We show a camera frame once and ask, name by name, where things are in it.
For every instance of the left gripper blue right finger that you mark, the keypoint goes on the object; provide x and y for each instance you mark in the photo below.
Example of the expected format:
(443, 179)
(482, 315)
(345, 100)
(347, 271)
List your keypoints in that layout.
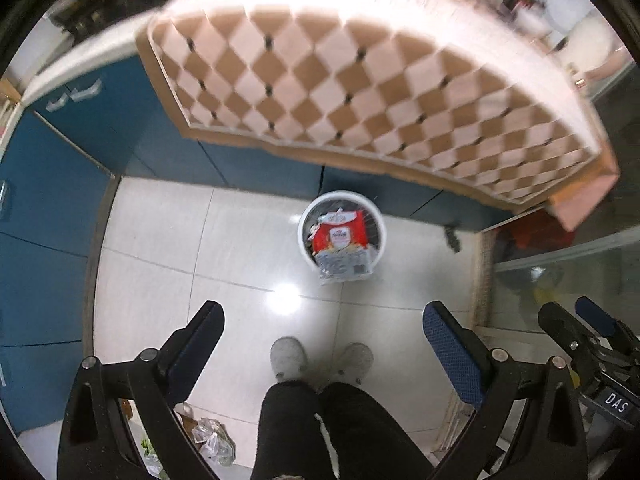
(465, 359)

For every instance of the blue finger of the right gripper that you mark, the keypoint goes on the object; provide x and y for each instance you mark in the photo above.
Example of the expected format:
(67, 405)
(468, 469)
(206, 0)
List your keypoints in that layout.
(604, 324)

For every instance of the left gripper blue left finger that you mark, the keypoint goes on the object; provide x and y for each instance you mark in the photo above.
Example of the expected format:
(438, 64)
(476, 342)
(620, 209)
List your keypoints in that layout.
(187, 351)

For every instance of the red white snack bag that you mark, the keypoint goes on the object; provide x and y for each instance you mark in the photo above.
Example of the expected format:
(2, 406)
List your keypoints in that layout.
(340, 246)

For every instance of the white round trash bin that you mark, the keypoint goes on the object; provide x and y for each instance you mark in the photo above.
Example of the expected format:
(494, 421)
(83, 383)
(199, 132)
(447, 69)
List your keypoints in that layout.
(333, 201)

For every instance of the blue kitchen cabinet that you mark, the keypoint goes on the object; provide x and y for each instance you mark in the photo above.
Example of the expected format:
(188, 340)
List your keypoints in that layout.
(116, 229)

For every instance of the grey left slipper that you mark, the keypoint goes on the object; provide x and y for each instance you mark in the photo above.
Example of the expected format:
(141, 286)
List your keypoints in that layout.
(288, 359)

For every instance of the grey slipper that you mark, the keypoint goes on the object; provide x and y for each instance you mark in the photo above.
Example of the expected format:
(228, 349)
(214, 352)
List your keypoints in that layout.
(353, 365)
(288, 359)

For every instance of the grey right slipper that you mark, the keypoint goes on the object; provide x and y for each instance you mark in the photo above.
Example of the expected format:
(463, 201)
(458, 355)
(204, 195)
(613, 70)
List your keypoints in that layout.
(353, 365)

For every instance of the black trouser legs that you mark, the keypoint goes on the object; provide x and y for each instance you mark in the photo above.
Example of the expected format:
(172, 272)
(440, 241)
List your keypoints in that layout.
(338, 433)

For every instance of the pink white electric kettle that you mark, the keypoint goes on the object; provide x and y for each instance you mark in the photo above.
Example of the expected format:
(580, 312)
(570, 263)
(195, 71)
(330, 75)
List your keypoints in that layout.
(593, 50)

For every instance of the checkered brown pink tablecloth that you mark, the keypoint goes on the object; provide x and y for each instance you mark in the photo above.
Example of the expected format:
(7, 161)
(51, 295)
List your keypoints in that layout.
(437, 92)

